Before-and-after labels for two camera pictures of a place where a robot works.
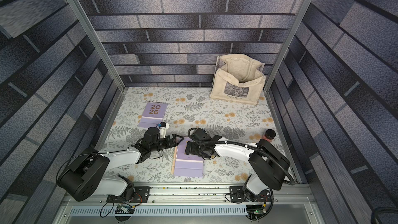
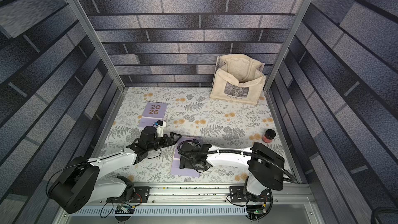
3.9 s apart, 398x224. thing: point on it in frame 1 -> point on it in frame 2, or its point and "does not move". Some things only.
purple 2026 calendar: [185, 165] does not move
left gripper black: [174, 143] does not move
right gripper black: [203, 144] -> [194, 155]
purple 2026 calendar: [153, 114] does not move
